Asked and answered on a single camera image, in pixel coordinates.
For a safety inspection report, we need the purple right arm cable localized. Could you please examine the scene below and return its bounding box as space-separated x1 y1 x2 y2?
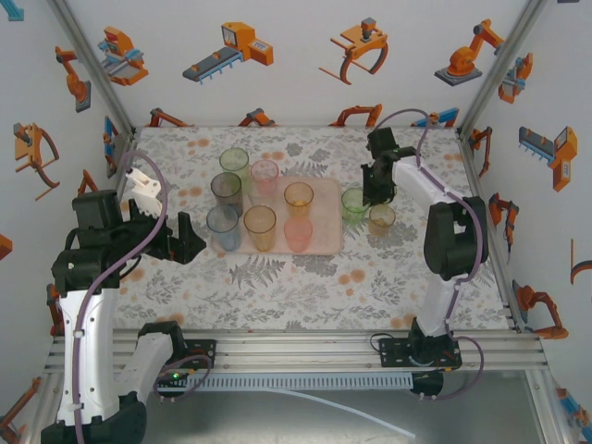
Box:
373 108 487 402

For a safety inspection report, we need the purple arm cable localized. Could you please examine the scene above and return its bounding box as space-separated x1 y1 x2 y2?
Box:
373 108 487 402
73 151 215 444

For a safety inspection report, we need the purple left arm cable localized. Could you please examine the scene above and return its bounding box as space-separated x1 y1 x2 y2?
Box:
73 151 215 444

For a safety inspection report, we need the thin white tube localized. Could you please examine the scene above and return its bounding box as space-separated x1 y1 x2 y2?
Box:
270 387 417 439

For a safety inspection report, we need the medium green glass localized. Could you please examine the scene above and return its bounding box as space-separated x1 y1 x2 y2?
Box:
340 187 371 227

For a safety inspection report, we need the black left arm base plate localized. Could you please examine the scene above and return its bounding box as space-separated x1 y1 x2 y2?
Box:
182 339 218 370

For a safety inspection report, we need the aluminium side rail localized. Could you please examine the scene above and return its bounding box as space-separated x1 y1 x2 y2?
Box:
456 129 528 334
104 129 141 232

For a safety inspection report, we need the grey glass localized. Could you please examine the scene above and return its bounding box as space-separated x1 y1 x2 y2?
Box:
210 171 245 217

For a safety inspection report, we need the white slotted cable duct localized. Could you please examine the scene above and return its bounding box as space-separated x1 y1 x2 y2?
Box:
159 373 413 392

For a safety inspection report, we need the wide amber glass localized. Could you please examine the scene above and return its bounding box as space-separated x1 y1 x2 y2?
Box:
283 181 315 218

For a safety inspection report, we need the floral tablecloth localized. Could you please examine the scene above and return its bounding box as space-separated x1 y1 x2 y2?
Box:
113 125 514 332

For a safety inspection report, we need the aluminium frame rail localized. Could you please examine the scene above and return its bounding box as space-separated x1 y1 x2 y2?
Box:
45 328 549 374

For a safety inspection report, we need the aluminium corner post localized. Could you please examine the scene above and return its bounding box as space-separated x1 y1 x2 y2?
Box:
48 0 140 140
456 0 552 140

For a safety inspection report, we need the black controller board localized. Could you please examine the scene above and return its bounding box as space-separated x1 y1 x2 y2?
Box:
410 369 446 401
154 368 191 395

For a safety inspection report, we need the pink rectangular tray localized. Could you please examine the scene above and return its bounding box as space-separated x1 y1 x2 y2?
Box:
211 177 344 255

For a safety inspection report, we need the tall orange glass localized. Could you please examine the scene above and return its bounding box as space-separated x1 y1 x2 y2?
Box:
242 204 278 253

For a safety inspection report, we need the small orange glass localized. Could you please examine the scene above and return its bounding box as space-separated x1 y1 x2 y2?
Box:
368 203 398 238

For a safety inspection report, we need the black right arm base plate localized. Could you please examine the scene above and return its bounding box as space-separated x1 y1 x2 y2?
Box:
377 337 463 371

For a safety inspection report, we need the tall green glass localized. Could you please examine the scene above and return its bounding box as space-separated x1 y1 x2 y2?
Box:
218 147 253 195

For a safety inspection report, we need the blue glass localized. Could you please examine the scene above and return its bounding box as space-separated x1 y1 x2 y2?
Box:
205 204 242 253

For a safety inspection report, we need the pink glass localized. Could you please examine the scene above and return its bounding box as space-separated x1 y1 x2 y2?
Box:
282 216 315 254
251 159 280 196

